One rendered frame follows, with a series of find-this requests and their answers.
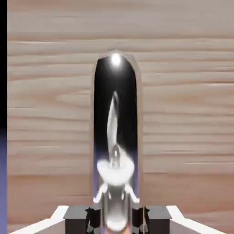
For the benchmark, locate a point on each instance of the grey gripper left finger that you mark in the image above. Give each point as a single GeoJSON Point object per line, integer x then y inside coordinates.
{"type": "Point", "coordinates": [73, 217]}

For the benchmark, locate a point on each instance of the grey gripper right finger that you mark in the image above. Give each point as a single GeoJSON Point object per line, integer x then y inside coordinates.
{"type": "Point", "coordinates": [159, 217]}

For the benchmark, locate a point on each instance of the light wood cabinet door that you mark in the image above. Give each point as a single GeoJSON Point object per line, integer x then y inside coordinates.
{"type": "Point", "coordinates": [182, 109]}

